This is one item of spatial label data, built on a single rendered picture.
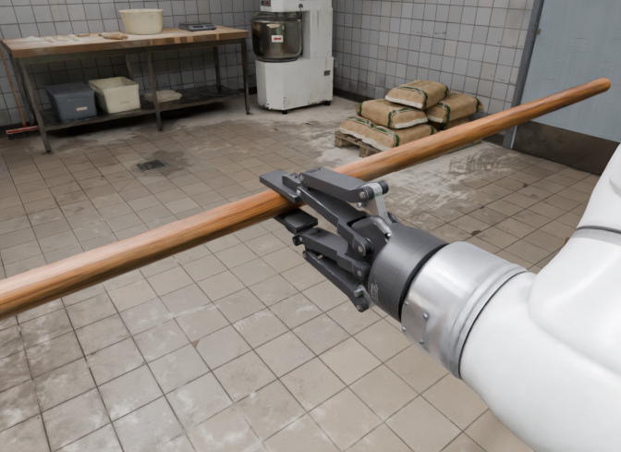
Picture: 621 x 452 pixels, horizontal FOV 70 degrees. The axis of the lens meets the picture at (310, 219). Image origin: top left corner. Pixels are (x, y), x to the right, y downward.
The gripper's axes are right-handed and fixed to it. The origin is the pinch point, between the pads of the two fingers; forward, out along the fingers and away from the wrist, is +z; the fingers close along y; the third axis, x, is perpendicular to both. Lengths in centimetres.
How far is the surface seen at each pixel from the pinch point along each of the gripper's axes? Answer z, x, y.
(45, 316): 172, -30, 120
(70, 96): 429, 47, 74
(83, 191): 309, 19, 119
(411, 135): 198, 256, 99
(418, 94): 206, 269, 69
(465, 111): 198, 326, 92
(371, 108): 237, 247, 83
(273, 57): 393, 250, 59
